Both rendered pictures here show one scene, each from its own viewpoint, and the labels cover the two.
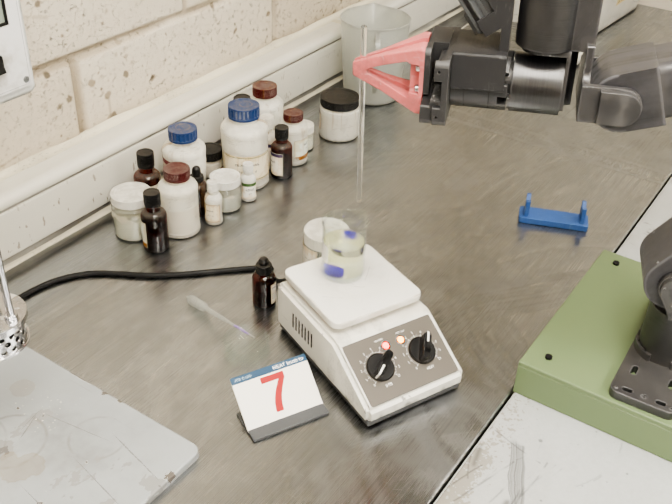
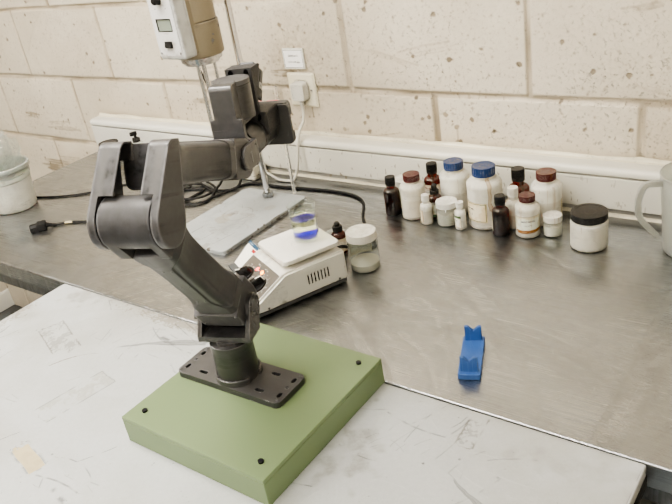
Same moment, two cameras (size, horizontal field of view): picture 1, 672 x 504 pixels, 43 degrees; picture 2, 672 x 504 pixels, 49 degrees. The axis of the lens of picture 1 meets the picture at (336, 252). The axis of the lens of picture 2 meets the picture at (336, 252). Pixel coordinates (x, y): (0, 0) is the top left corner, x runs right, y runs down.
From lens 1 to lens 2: 162 cm
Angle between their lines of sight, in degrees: 81
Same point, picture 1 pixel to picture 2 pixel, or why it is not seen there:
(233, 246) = (399, 233)
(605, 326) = (276, 353)
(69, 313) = (329, 206)
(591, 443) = not seen: hidden behind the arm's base
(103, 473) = (214, 234)
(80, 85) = (439, 112)
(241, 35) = (592, 136)
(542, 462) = (191, 351)
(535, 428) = not seen: hidden behind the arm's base
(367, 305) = (273, 248)
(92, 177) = (417, 164)
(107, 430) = (239, 230)
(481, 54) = not seen: hidden behind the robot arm
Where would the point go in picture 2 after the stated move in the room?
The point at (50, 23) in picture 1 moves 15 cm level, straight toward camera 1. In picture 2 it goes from (420, 69) to (356, 84)
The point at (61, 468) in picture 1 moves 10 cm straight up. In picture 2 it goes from (219, 226) to (209, 186)
